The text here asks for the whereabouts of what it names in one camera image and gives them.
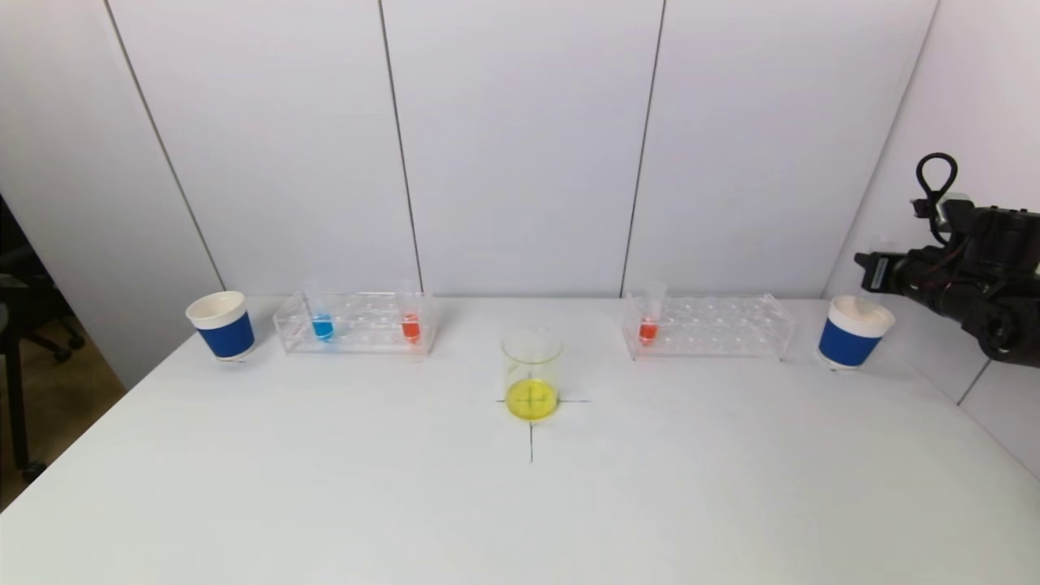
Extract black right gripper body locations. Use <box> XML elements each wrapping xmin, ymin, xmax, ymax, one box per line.
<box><xmin>865</xmin><ymin>252</ymin><xmax>921</xmax><ymax>297</ymax></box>

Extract test tube with yellow pigment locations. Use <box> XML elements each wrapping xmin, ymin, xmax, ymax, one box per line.
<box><xmin>863</xmin><ymin>236</ymin><xmax>896</xmax><ymax>314</ymax></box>

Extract clear acrylic test tube rack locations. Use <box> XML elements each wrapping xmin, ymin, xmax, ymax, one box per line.
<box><xmin>622</xmin><ymin>292</ymin><xmax>798</xmax><ymax>361</ymax></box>
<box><xmin>273</xmin><ymin>291</ymin><xmax>438</xmax><ymax>356</ymax></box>

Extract test tube with red pigment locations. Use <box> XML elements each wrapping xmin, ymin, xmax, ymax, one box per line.
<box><xmin>398</xmin><ymin>283</ymin><xmax>424</xmax><ymax>345</ymax></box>
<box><xmin>638</xmin><ymin>281</ymin><xmax>669</xmax><ymax>346</ymax></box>

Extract clear glass beaker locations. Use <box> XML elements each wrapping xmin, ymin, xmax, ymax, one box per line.
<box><xmin>501</xmin><ymin>327</ymin><xmax>564</xmax><ymax>422</ymax></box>

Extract test tube with blue pigment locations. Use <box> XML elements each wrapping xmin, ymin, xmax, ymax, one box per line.
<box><xmin>302</xmin><ymin>280</ymin><xmax>336</xmax><ymax>343</ymax></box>

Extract blue white paper cup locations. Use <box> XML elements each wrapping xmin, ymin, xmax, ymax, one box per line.
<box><xmin>817</xmin><ymin>295</ymin><xmax>896</xmax><ymax>371</ymax></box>
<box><xmin>185</xmin><ymin>291</ymin><xmax>257</xmax><ymax>362</ymax></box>

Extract black metal stand leg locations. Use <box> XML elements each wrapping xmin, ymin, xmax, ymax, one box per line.
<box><xmin>0</xmin><ymin>280</ymin><xmax>47</xmax><ymax>482</ymax></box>

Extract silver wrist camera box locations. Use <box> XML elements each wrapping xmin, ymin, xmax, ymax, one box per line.
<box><xmin>912</xmin><ymin>195</ymin><xmax>976</xmax><ymax>236</ymax></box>

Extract black looped camera cable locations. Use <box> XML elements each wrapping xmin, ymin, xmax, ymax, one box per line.
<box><xmin>916</xmin><ymin>153</ymin><xmax>959</xmax><ymax>245</ymax></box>

